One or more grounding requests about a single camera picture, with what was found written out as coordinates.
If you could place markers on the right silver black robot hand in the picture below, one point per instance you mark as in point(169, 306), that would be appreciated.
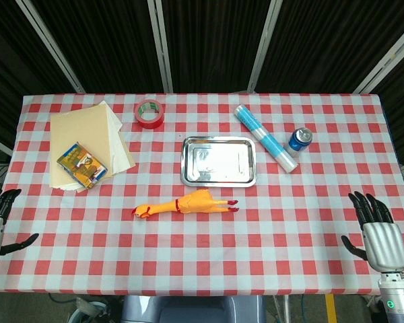
point(385, 245)

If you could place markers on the silver metal tray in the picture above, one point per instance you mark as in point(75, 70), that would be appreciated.
point(219, 161)

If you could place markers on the yellow rubber chicken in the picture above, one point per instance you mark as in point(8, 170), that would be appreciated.
point(195, 203)

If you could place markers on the colourful printed small box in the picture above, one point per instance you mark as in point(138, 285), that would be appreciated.
point(82, 166)

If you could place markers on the pale plastic bucket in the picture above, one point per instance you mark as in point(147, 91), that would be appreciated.
point(87, 311)

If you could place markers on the blue soda can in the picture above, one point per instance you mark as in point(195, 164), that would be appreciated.
point(298, 143)

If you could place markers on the beige paper folder stack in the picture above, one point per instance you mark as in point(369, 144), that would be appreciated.
point(81, 131)

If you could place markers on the blue white wrapped tube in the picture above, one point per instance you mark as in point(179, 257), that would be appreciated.
point(266, 138)

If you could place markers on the white paper sheets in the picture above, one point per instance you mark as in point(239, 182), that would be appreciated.
point(114, 124)

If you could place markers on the red white checkered tablecloth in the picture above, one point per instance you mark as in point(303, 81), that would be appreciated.
point(202, 252)

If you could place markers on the red tape roll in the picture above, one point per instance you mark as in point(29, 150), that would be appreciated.
point(151, 121)

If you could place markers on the grey robot torso base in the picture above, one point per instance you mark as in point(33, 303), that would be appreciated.
point(188, 309)

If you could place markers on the black pleated curtain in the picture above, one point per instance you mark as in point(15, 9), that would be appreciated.
point(215, 40)

